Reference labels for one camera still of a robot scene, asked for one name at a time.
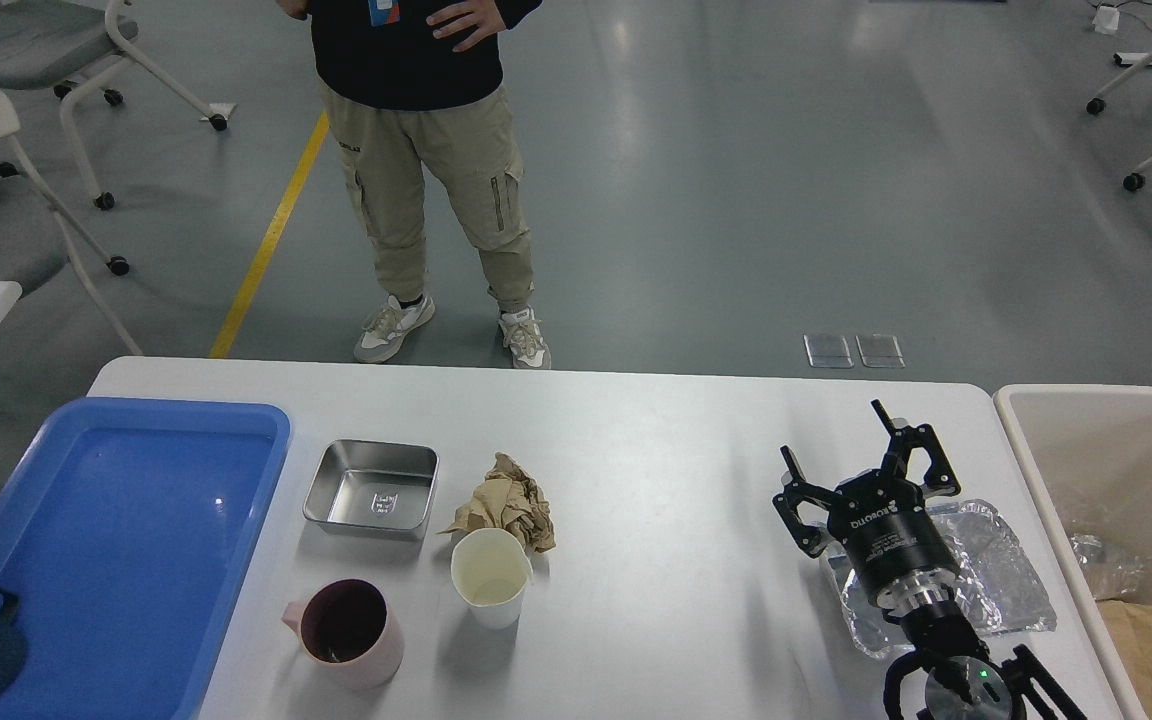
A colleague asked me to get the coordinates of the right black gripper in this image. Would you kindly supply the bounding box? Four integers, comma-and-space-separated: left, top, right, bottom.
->
772, 400, 962, 611

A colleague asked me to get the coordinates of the square stainless steel tray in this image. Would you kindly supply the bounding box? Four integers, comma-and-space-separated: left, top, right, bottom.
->
302, 439, 439, 541

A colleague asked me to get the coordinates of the pink ribbed mug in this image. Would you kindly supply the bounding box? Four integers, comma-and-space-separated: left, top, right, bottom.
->
282, 578, 404, 691

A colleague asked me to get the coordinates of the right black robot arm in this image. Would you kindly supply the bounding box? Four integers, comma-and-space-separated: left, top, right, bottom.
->
772, 401, 1084, 719

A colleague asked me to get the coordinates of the crumpled aluminium foil tray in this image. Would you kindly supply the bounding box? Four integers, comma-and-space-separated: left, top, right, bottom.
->
823, 498, 1059, 660

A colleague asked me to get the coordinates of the right floor socket plate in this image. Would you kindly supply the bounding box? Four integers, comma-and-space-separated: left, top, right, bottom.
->
855, 334, 905, 369

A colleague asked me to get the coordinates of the floor socket plate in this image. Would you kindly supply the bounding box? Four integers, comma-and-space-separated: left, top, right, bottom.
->
855, 334, 905, 369
803, 333, 855, 369

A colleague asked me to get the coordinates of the left floor socket plate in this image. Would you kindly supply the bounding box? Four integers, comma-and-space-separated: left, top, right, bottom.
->
803, 333, 855, 369

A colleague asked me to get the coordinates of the clear plastic wrap in bin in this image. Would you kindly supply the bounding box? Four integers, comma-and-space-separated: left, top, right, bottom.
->
1064, 503, 1152, 601

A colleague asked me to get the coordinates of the beige plastic waste bin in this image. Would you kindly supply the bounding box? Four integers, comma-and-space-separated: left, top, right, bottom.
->
995, 384, 1152, 719

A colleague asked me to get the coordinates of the crumpled brown paper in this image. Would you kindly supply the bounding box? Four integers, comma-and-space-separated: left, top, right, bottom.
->
439, 452, 556, 553

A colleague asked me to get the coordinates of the white paper cup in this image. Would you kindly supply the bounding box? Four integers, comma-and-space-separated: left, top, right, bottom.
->
450, 528, 532, 630

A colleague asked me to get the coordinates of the person in beige trousers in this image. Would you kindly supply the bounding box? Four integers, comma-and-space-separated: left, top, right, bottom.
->
282, 1, 553, 370

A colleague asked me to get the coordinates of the blue plastic tray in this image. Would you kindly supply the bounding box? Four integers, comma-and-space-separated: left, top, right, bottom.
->
0, 397, 291, 719

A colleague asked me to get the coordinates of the grey office chair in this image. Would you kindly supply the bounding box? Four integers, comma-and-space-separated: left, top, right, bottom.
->
0, 1, 230, 211

